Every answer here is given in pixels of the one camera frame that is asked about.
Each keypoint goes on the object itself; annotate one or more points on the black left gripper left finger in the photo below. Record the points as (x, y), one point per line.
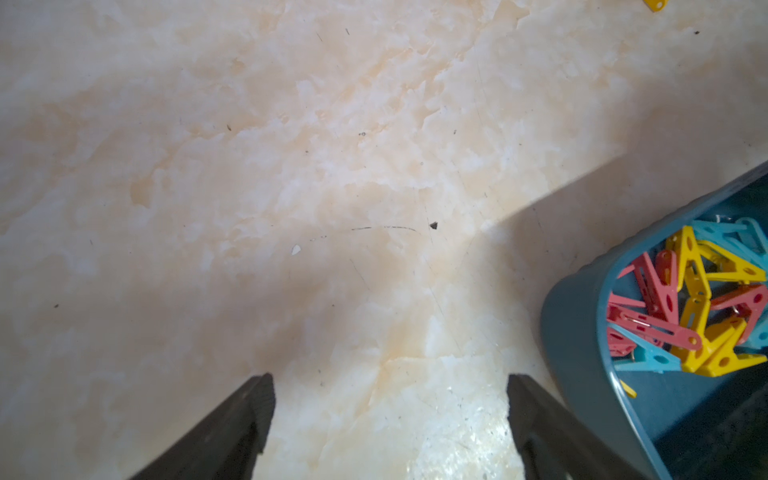
(227, 442)

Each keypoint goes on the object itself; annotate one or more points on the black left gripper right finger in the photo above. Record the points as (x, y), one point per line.
(553, 443)

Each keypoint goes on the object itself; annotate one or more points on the yellow clothespin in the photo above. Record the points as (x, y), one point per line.
(655, 5)
(726, 295)

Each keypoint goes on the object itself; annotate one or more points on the teal plastic storage tray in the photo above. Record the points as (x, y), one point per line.
(682, 426)

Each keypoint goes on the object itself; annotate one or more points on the pink clothespin lower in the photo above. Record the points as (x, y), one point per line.
(652, 328)

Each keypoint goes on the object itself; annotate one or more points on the pink clothespin in tray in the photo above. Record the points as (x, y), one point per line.
(657, 281)

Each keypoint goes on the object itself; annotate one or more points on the yellow clothespin in tray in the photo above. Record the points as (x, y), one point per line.
(726, 295)

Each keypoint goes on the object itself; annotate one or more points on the cyan clothespin in tray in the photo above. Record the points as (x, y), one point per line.
(745, 238)

